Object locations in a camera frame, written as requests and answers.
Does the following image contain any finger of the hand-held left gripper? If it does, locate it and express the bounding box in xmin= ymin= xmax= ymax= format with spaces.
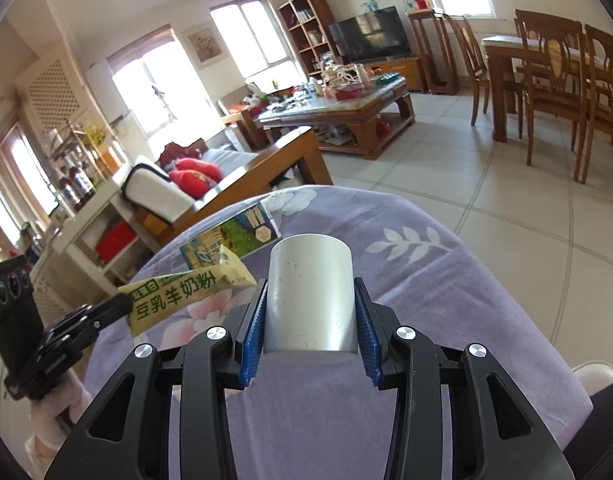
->
xmin=81 ymin=292 xmax=135 ymax=335

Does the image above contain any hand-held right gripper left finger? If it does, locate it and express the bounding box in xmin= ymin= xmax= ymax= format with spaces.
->
xmin=44 ymin=277 xmax=270 ymax=480

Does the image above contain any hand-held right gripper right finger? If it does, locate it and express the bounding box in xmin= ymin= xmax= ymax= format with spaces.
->
xmin=353 ymin=276 xmax=576 ymax=480

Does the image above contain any white cup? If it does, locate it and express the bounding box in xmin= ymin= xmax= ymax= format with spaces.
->
xmin=265 ymin=234 xmax=359 ymax=353

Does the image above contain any pale yellow green powder packet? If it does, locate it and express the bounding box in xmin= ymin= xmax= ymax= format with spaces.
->
xmin=118 ymin=245 xmax=257 ymax=337

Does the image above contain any person's left hand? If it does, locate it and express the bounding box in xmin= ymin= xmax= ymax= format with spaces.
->
xmin=29 ymin=372 xmax=92 ymax=466

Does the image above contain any red storage box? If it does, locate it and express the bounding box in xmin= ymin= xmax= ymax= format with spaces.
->
xmin=95 ymin=220 xmax=137 ymax=263

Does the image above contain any purple floral tablecloth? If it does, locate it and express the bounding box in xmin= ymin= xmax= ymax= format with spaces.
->
xmin=84 ymin=185 xmax=594 ymax=480

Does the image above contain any white shelf unit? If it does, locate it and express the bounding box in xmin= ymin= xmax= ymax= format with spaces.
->
xmin=51 ymin=160 xmax=162 ymax=301

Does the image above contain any green printed carton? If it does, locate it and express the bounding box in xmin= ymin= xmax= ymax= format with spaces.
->
xmin=179 ymin=201 xmax=282 ymax=273

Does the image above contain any white cushion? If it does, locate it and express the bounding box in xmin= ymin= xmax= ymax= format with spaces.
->
xmin=121 ymin=155 xmax=197 ymax=223

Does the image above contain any group of bottles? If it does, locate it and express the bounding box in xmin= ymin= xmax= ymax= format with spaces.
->
xmin=46 ymin=120 xmax=118 ymax=211

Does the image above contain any red cushion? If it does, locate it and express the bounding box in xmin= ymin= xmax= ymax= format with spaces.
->
xmin=169 ymin=170 xmax=210 ymax=200
xmin=174 ymin=158 xmax=222 ymax=182

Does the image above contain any dark red bag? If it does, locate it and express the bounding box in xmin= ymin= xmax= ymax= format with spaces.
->
xmin=159 ymin=142 xmax=207 ymax=166

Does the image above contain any wooden sofa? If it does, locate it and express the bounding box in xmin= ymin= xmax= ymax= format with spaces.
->
xmin=121 ymin=126 xmax=333 ymax=251

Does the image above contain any white lattice cabinet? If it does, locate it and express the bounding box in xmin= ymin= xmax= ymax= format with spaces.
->
xmin=16 ymin=55 xmax=90 ymax=171

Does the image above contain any wooden coffee table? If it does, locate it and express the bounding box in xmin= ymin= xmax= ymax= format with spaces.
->
xmin=256 ymin=77 xmax=417 ymax=161

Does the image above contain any wooden armchair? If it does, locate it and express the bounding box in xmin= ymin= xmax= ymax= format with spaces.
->
xmin=217 ymin=85 xmax=267 ymax=151

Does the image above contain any pile of household clutter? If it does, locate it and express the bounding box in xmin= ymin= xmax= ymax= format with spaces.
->
xmin=259 ymin=62 xmax=407 ymax=113

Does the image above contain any wooden television stand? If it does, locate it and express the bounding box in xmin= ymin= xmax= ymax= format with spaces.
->
xmin=369 ymin=56 xmax=428 ymax=93

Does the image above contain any wooden bookshelf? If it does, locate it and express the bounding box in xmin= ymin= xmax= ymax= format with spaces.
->
xmin=277 ymin=0 xmax=339 ymax=81

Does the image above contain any black television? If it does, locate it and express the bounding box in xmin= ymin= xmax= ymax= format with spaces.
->
xmin=327 ymin=6 xmax=413 ymax=66

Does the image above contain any wooden dining chair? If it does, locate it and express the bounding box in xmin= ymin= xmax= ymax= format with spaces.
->
xmin=581 ymin=24 xmax=613 ymax=186
xmin=515 ymin=8 xmax=592 ymax=166
xmin=443 ymin=12 xmax=492 ymax=126

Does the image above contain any wooden dining table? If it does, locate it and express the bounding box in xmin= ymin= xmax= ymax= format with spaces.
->
xmin=481 ymin=35 xmax=613 ymax=143

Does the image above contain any tall wooden side stand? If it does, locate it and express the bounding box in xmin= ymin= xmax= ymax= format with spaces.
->
xmin=406 ymin=10 xmax=459 ymax=96

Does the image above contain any small framed wall picture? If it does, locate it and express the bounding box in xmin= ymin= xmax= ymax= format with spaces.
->
xmin=183 ymin=27 xmax=224 ymax=71

